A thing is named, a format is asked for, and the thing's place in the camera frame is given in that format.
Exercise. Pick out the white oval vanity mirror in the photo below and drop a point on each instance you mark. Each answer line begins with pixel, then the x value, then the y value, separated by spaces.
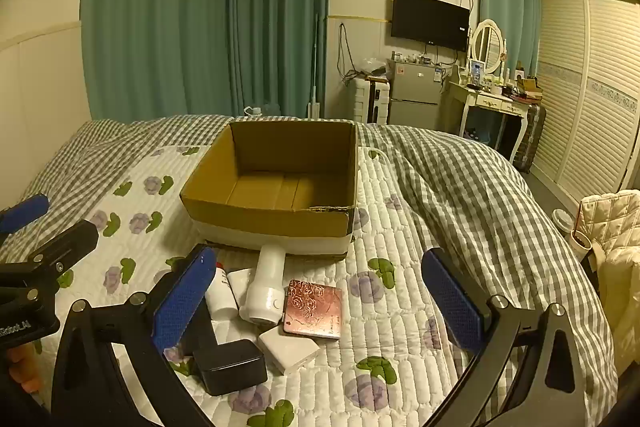
pixel 487 47

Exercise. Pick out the dark suitcase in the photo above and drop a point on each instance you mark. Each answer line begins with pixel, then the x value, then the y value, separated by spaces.
pixel 531 137

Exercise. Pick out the white louvered wardrobe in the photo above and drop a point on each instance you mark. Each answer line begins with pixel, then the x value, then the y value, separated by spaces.
pixel 585 97

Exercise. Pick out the white floral quilted mat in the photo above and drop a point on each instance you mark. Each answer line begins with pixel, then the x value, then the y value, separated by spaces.
pixel 380 347

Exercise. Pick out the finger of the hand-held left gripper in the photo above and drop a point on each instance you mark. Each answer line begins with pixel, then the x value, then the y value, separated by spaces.
pixel 25 209
pixel 65 247

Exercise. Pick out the white handheld device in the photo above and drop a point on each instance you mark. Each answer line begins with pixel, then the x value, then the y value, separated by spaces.
pixel 262 287

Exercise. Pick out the cardboard box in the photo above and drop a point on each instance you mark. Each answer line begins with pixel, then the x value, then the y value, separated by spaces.
pixel 280 212

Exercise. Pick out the white dressing table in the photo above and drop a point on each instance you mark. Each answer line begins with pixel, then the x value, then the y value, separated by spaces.
pixel 487 99

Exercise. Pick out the black box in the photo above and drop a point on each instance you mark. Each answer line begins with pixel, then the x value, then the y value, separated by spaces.
pixel 232 367

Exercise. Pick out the grey checked blanket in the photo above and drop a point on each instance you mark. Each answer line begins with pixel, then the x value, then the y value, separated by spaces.
pixel 450 187

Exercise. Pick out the person's left hand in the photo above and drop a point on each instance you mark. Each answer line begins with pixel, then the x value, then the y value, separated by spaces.
pixel 22 369

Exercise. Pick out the white bottle with red cap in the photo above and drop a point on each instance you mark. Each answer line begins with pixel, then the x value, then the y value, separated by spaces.
pixel 221 294

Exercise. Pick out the black wall television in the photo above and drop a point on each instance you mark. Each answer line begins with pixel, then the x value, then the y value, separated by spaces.
pixel 430 19

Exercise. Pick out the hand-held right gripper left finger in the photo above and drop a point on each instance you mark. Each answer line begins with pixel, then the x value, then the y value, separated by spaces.
pixel 182 302

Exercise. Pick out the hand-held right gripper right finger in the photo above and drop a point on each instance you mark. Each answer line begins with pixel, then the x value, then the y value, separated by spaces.
pixel 452 302

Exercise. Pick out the white tube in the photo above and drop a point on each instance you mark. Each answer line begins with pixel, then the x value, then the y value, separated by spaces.
pixel 242 282

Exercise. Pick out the white box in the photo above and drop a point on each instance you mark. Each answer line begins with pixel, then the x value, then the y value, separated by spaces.
pixel 290 349

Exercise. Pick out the white suitcase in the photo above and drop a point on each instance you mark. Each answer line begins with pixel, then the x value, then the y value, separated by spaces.
pixel 370 102

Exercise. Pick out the pink rose-patterned case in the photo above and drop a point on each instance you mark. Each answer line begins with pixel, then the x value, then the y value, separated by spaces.
pixel 312 309

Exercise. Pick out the cream padded jacket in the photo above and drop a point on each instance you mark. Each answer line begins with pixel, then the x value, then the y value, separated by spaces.
pixel 617 257

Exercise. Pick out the silver small fridge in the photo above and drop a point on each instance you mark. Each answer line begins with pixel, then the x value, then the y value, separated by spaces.
pixel 415 94

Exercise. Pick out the white round bin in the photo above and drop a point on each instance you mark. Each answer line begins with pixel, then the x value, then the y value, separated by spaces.
pixel 564 221

